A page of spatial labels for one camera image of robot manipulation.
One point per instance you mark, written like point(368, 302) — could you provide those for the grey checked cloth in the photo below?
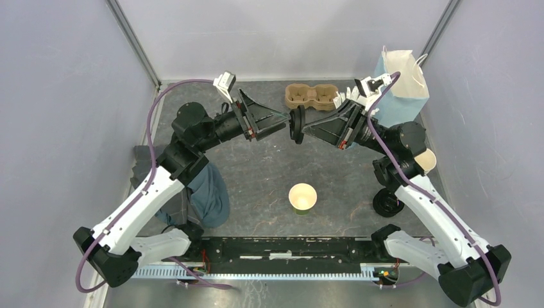
point(146, 165)

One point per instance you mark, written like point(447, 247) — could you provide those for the blue cloth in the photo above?
point(204, 202)

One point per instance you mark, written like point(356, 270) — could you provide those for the blue straw holder cup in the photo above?
point(351, 145)

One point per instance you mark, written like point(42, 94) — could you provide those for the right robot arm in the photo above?
point(465, 265)

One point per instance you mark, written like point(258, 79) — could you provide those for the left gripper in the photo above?
point(262, 117)

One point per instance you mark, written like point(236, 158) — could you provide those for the white wrapped straws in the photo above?
point(350, 94)

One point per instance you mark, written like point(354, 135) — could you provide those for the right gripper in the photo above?
point(340, 126)

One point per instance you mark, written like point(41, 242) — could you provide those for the black plastic cup lid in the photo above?
point(296, 124)

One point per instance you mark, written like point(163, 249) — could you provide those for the stack of green paper cups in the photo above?
point(426, 160)

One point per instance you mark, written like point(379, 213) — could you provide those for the light blue paper bag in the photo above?
point(404, 101)

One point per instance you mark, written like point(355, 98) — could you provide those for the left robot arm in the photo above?
point(113, 247)

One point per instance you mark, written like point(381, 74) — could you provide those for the brown cardboard cup carrier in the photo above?
point(319, 97)

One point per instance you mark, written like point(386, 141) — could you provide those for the stack of black lids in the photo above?
point(386, 204)

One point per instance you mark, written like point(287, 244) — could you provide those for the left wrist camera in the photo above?
point(224, 84)

